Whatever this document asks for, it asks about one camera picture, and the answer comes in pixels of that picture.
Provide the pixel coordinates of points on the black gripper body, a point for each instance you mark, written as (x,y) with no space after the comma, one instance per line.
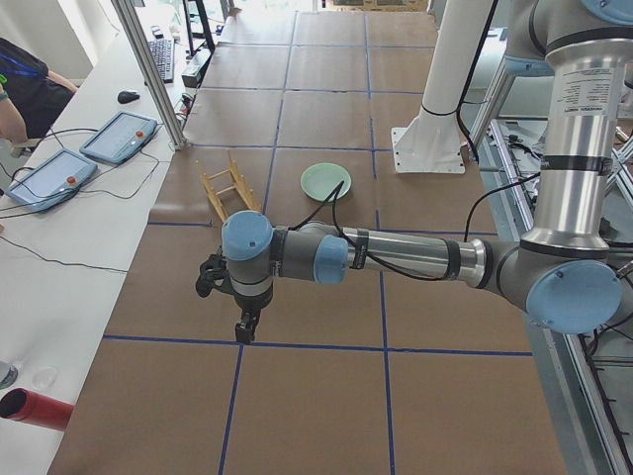
(252,303)

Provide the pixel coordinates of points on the mint green plate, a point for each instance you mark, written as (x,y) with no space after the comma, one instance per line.
(320,179)

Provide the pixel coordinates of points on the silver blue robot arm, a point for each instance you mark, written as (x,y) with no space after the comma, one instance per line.
(557,273)

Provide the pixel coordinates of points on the wooden dish rack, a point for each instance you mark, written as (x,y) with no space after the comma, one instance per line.
(238,185)

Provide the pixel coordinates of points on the far blue teach pendant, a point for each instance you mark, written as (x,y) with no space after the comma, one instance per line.
(120,138)

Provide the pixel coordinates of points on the blue teach pendant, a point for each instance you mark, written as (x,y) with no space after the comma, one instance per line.
(56,180)
(120,138)

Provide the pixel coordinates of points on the red cylinder bottle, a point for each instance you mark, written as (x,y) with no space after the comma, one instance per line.
(28,407)

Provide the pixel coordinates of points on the near blue teach pendant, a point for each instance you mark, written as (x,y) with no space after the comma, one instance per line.
(56,180)

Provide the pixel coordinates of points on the black computer mouse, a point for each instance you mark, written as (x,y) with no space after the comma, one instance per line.
(127,96)

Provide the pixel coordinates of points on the black keyboard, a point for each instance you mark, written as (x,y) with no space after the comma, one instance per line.
(162,52)

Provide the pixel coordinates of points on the person in black shirt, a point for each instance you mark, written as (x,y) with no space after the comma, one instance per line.
(32,95)

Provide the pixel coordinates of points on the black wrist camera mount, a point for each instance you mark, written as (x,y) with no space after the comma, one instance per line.
(213,275)

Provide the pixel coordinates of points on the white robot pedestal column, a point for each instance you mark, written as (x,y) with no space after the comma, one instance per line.
(431,142)

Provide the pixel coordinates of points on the aluminium frame post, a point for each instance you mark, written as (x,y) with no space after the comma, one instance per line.
(126,12)

